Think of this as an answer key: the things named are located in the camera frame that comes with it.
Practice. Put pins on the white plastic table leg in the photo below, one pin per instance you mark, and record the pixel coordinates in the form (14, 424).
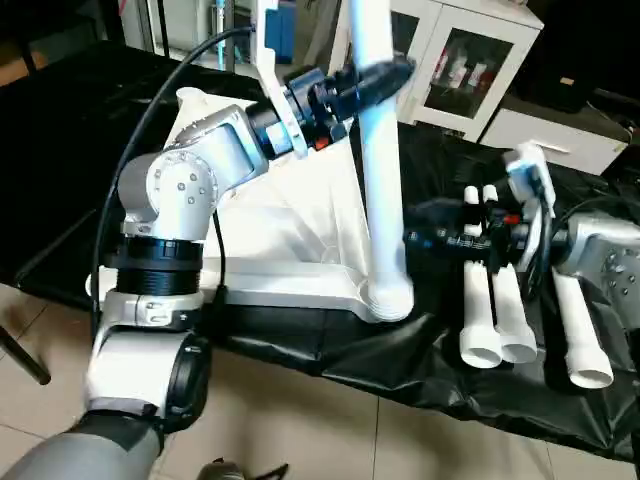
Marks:
(510, 300)
(580, 330)
(385, 200)
(478, 300)

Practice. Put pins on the white plastic table top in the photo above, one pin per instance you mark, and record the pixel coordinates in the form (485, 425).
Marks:
(300, 210)

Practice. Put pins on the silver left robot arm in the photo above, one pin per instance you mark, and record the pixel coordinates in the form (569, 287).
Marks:
(170, 220)

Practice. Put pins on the white glass-door cabinet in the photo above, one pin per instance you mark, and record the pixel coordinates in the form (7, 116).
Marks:
(460, 60)

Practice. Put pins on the white drawer unit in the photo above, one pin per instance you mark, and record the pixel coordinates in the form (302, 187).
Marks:
(560, 140)

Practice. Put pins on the grey metal pole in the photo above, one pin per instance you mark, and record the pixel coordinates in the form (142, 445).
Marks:
(222, 30)

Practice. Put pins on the black low cabinet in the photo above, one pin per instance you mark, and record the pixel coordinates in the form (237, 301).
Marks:
(590, 50)

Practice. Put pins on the black plastic mat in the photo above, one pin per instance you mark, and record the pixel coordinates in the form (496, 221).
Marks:
(60, 150)

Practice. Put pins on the black metal table leg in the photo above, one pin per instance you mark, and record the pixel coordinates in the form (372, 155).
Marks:
(25, 355)

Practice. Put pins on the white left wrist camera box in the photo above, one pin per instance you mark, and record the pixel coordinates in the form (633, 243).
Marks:
(270, 60)

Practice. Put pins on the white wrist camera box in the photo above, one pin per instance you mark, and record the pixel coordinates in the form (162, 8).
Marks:
(270, 60)
(530, 180)

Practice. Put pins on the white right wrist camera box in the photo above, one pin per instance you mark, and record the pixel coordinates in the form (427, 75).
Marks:
(530, 180)

